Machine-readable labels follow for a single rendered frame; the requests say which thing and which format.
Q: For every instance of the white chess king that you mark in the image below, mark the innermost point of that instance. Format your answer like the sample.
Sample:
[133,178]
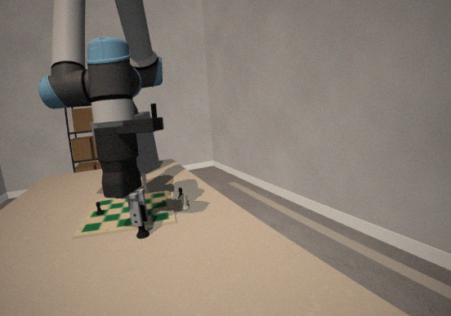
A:
[144,183]

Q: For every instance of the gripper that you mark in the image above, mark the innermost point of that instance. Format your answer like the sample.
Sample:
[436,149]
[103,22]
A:
[117,151]

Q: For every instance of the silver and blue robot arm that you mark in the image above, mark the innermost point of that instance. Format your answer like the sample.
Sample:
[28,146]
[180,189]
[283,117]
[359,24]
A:
[112,72]

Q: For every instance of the green and cream chessboard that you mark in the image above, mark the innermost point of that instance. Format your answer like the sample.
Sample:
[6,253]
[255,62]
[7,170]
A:
[116,217]

